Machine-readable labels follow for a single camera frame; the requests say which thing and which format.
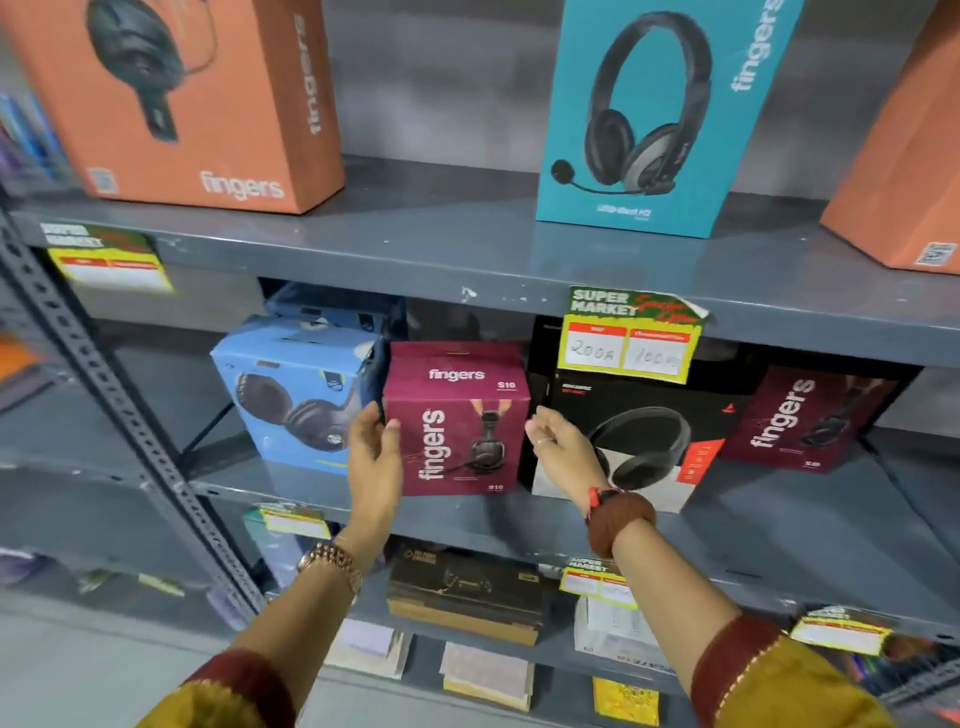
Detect person's left hand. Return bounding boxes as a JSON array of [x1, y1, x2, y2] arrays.
[[333, 401, 405, 557]]

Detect person's right hand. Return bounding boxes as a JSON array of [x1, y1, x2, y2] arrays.
[[524, 405, 611, 519]]

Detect person's left forearm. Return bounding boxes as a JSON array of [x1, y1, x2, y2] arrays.
[[228, 558, 363, 715]]

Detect person's right forearm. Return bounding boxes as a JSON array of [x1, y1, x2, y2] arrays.
[[611, 517, 745, 700]]

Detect black and white headphone box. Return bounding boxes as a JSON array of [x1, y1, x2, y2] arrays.
[[517, 366, 753, 516]]

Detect light blue headphone box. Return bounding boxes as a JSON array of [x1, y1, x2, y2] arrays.
[[210, 314, 385, 476]]

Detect brown hair scrunchie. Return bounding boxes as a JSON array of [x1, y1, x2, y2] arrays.
[[585, 487, 658, 561]]

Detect handwritten yellow price label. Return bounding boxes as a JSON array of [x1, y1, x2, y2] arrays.
[[557, 285, 711, 386]]

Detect dark blue box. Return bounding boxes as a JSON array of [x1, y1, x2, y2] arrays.
[[263, 281, 408, 340]]

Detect gold wristwatch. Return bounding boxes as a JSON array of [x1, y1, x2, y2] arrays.
[[297, 541, 366, 603]]

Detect pale green packet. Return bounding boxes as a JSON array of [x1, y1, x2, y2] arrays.
[[241, 510, 304, 590]]

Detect black and brown flat box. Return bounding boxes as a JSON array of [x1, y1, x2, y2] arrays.
[[385, 546, 546, 648]]

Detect grey metal shelf rack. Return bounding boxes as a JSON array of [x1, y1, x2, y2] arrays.
[[0, 153, 960, 728]]

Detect white flat packet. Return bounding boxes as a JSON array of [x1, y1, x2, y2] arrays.
[[438, 642, 537, 714], [323, 618, 413, 681]]

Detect dark maroon headphone box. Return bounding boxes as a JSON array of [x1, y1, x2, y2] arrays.
[[718, 364, 903, 475]]

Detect yellow packet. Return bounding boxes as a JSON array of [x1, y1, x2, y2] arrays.
[[591, 676, 661, 728]]

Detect yellow and maroon left sleeve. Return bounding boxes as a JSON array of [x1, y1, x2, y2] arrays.
[[135, 648, 298, 728]]

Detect yellow and maroon sleeve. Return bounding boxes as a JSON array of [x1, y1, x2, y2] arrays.
[[690, 615, 901, 728], [135, 648, 298, 728]]

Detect teal headset box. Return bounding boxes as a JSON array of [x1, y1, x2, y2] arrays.
[[535, 0, 805, 240]]

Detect yellow and maroon right sleeve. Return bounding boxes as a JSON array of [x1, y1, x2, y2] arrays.
[[690, 615, 901, 728]]

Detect large orange headphone box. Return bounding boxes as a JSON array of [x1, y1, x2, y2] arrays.
[[0, 0, 348, 216]]

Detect colourful shiny packets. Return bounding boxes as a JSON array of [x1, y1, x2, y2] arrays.
[[821, 633, 960, 710]]

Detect plain orange box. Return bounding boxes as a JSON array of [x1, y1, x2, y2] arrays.
[[819, 0, 960, 276]]

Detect blue packets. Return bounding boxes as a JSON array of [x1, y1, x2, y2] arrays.
[[0, 91, 78, 190]]

